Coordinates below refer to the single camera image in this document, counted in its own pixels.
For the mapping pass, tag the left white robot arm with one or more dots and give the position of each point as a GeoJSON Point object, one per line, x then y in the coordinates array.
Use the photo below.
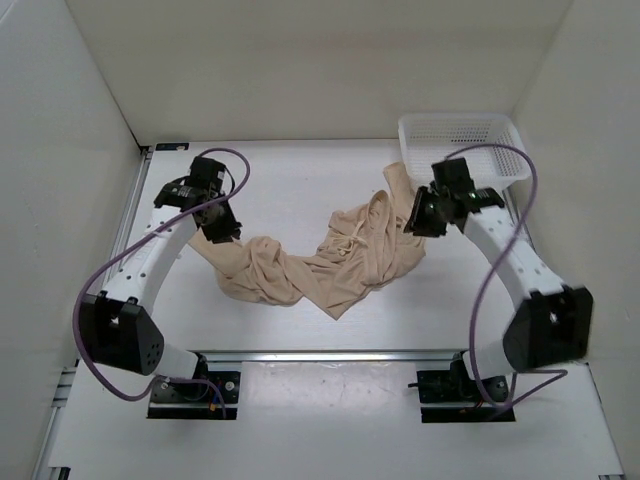
{"type": "Point", "coordinates": [114, 327]}

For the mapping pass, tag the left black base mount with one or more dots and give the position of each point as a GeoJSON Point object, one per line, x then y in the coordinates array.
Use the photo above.
{"type": "Point", "coordinates": [171, 401]}

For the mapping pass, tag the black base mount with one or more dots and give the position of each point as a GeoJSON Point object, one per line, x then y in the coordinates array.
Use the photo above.
{"type": "Point", "coordinates": [444, 401]}
{"type": "Point", "coordinates": [171, 401]}

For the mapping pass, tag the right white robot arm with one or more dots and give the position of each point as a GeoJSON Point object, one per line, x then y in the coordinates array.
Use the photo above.
{"type": "Point", "coordinates": [552, 320]}

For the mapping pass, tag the aluminium frame rail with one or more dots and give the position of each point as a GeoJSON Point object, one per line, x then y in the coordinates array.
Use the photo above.
{"type": "Point", "coordinates": [331, 399]}

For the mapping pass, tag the white plastic basket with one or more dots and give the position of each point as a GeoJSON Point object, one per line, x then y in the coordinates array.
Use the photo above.
{"type": "Point", "coordinates": [427, 138]}

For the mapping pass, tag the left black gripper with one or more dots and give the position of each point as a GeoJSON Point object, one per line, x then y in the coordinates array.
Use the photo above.
{"type": "Point", "coordinates": [223, 234]}

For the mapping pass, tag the beige trousers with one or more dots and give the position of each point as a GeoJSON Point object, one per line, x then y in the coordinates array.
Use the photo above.
{"type": "Point", "coordinates": [365, 248]}

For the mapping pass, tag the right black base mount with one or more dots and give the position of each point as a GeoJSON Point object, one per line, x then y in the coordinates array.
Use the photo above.
{"type": "Point", "coordinates": [444, 401]}

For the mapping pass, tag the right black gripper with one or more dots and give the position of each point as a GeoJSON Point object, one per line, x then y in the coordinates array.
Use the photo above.
{"type": "Point", "coordinates": [416, 223]}

